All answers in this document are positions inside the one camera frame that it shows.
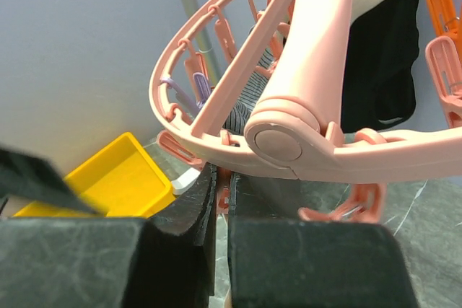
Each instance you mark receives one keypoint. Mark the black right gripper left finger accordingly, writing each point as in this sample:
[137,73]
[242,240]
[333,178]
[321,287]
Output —
[167,260]

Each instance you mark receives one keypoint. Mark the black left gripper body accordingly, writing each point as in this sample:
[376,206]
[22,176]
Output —
[33,178]

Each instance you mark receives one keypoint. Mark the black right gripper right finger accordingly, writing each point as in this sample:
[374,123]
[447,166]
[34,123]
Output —
[278,261]

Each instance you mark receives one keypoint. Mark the pink round clip hanger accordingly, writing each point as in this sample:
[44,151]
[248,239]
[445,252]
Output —
[294,131]

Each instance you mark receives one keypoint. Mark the grey striped underwear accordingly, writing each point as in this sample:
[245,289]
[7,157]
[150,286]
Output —
[240,113]

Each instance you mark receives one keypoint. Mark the black hanging underwear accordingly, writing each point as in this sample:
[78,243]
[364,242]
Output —
[383,45]

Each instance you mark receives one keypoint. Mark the yellow plastic tray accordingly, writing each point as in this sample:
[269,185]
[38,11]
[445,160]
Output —
[123,180]

